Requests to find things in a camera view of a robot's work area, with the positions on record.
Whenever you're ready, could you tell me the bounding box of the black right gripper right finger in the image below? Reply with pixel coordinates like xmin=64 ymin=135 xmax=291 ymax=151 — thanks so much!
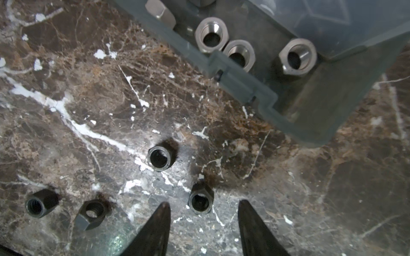
xmin=238 ymin=199 xmax=289 ymax=256

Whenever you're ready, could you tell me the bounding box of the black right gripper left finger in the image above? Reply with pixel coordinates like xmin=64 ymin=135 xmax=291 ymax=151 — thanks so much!
xmin=121 ymin=202 xmax=171 ymax=256

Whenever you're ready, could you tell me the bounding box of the steel hex nut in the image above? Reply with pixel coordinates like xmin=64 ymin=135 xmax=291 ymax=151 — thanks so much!
xmin=145 ymin=0 xmax=176 ymax=30
xmin=223 ymin=39 xmax=256 ymax=72
xmin=195 ymin=17 xmax=229 ymax=53
xmin=279 ymin=38 xmax=318 ymax=76

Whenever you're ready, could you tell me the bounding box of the black hex nut centre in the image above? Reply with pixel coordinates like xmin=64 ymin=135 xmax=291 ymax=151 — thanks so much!
xmin=188 ymin=182 xmax=214 ymax=214

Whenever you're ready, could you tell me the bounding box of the black hex nut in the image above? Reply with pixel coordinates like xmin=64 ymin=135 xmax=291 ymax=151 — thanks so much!
xmin=147 ymin=143 xmax=177 ymax=172
xmin=25 ymin=189 xmax=59 ymax=219
xmin=188 ymin=182 xmax=214 ymax=214
xmin=74 ymin=199 xmax=109 ymax=231

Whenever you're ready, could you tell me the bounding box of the black hex nut lower left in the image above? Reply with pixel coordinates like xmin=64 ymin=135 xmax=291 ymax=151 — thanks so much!
xmin=74 ymin=199 xmax=109 ymax=231

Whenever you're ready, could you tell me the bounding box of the black hex nut upper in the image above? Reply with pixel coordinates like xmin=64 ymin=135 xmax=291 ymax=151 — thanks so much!
xmin=147 ymin=143 xmax=177 ymax=172

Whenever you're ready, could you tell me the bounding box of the black hex nut far left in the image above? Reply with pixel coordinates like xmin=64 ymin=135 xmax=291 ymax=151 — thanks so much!
xmin=25 ymin=189 xmax=59 ymax=219

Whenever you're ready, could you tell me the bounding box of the clear plastic organizer box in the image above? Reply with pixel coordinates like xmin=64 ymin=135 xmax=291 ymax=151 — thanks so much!
xmin=113 ymin=1 xmax=410 ymax=147

